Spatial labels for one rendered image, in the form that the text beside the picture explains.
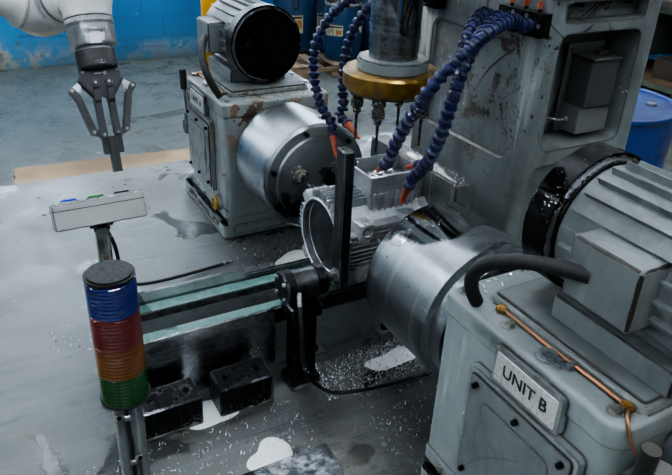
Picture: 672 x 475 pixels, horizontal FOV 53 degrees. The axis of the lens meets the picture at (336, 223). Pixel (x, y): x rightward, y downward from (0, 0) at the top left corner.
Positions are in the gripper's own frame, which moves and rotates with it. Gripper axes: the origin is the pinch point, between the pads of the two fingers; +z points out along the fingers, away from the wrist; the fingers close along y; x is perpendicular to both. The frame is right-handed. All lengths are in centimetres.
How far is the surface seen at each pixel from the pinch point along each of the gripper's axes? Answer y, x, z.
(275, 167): 31.8, -3.4, 7.8
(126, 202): -0.1, -3.4, 9.7
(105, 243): -5.0, 0.3, 17.1
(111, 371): -14, -53, 28
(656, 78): 482, 245, -6
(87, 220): -7.8, -3.5, 11.8
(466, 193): 54, -38, 17
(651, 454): 28, -96, 38
